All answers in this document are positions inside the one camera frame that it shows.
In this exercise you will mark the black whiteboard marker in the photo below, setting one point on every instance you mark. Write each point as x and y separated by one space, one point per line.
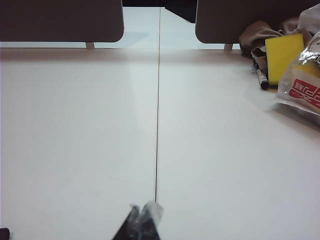
3 235

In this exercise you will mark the spare black marker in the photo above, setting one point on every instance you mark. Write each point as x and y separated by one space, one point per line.
262 81

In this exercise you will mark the narrow brown desk partition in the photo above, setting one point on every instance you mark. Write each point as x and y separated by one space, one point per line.
220 20

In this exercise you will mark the clear plastic bag red print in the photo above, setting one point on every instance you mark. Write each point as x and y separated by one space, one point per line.
302 92

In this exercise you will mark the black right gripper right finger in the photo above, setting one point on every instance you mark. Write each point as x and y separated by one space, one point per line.
150 220

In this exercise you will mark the wide brown desk partition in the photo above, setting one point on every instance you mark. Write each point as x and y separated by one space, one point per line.
62 20

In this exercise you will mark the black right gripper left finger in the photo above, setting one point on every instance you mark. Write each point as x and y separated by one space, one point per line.
130 225

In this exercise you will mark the brown crumpled cloth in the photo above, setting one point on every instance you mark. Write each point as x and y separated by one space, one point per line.
257 32

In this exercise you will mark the yellow sponge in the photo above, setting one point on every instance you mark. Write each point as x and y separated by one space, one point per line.
282 57

